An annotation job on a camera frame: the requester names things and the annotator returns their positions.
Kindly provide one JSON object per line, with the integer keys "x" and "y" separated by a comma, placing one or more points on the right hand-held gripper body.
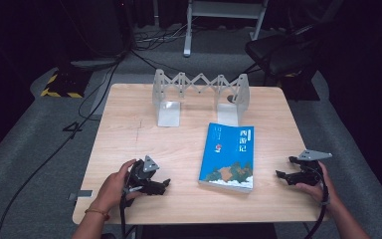
{"x": 308, "y": 172}

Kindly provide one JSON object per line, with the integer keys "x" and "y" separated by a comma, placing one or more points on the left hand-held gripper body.
{"x": 142, "y": 174}

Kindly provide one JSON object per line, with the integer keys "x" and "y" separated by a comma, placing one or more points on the blue book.
{"x": 229, "y": 156}

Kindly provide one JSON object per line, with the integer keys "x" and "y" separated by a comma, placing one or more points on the grey extendable metal book rack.
{"x": 169, "y": 114}

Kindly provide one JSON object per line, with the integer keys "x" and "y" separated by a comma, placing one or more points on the person's right hand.
{"x": 325, "y": 191}

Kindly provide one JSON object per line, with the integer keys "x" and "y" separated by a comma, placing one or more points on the person's left hand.
{"x": 112, "y": 189}

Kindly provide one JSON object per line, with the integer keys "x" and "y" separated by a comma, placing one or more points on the grey tape strip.
{"x": 81, "y": 194}

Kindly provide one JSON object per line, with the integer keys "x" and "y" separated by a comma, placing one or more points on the black tape floor mark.
{"x": 73, "y": 127}

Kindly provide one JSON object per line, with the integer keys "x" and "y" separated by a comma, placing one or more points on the black chair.
{"x": 278, "y": 53}

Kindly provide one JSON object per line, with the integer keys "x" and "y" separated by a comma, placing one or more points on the black yellow striped base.
{"x": 66, "y": 84}

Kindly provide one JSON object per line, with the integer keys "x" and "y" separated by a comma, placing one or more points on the white metal stand frame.
{"x": 222, "y": 10}

